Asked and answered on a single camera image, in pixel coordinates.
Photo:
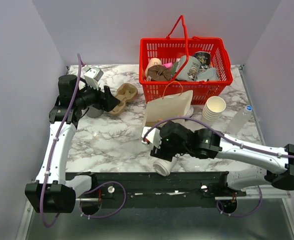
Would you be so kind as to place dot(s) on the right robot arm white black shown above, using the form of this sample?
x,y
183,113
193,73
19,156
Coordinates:
x,y
271,165

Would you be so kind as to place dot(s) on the brown fabric scrunchie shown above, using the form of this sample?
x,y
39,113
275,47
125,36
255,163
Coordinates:
x,y
159,73

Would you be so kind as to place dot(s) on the red plastic shopping basket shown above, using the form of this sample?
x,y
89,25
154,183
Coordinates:
x,y
170,50

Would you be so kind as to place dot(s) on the white paper takeout bag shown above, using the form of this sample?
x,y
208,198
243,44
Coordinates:
x,y
169,106

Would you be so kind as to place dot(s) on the brown cardboard cup carrier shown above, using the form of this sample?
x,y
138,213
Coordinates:
x,y
126,93

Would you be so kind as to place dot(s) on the black printed cup in basket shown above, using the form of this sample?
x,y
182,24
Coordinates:
x,y
204,58

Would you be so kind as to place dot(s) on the beige cup in basket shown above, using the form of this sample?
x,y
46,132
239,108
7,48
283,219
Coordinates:
x,y
152,62

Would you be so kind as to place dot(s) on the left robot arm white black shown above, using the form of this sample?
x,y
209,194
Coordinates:
x,y
52,192

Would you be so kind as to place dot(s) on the aluminium rail frame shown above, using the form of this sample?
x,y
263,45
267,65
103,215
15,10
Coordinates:
x,y
270,219

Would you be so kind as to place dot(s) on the clear plastic water bottle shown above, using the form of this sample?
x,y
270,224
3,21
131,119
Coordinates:
x,y
240,119

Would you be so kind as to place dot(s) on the pink item in basket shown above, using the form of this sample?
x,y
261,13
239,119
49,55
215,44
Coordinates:
x,y
168,65

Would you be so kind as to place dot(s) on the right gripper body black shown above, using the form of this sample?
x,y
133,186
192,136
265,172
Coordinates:
x,y
166,150

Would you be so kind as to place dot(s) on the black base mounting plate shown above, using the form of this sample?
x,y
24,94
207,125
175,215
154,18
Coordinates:
x,y
142,190

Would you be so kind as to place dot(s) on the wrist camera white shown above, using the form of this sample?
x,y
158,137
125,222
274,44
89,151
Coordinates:
x,y
153,138
92,75

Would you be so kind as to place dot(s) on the grey printed cup in basket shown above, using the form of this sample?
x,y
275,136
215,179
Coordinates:
x,y
189,71

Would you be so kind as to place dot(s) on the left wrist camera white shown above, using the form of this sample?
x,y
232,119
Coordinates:
x,y
92,75

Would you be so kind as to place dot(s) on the grey pouch in basket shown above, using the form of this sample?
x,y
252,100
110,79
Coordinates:
x,y
209,74

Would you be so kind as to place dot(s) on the single white paper cup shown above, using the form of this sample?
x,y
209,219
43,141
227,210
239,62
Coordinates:
x,y
164,167

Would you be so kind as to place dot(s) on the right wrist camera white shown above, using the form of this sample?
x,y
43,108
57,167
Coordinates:
x,y
153,138

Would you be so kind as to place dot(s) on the stack of white paper cups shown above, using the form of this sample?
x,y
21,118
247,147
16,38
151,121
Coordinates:
x,y
213,108

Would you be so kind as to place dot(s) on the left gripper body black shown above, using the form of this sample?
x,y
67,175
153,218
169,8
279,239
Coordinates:
x,y
92,97

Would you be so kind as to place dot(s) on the grey felt straw holder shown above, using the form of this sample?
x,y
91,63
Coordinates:
x,y
94,112

